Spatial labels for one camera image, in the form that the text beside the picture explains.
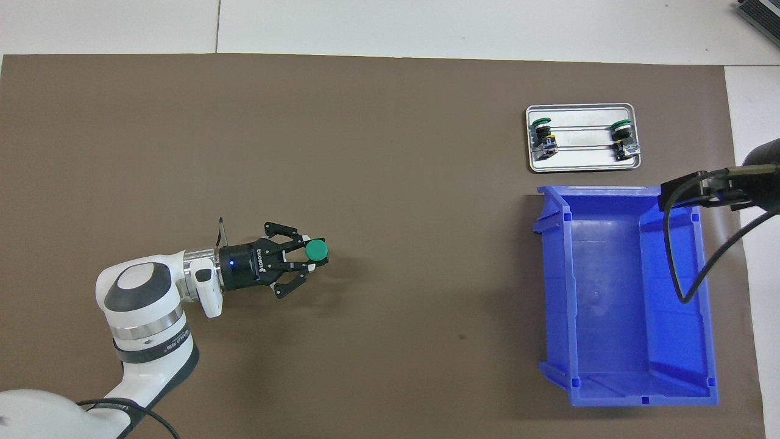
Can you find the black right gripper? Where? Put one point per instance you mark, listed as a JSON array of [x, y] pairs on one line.
[[765, 189]]

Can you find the brown table mat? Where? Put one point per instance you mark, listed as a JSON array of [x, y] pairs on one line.
[[365, 152]]

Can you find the grey metal tray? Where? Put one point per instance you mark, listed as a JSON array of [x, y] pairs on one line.
[[585, 160]]

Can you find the grey ribbed device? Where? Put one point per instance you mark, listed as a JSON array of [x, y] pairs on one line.
[[762, 13]]

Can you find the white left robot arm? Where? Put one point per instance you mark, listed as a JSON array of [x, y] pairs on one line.
[[140, 317]]

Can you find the green push button switch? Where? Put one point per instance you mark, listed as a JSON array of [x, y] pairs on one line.
[[624, 139], [315, 250], [543, 137]]

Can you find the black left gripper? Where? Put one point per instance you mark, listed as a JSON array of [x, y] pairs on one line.
[[244, 266]]

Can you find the blue plastic storage bin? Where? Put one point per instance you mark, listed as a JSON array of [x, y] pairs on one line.
[[609, 305]]

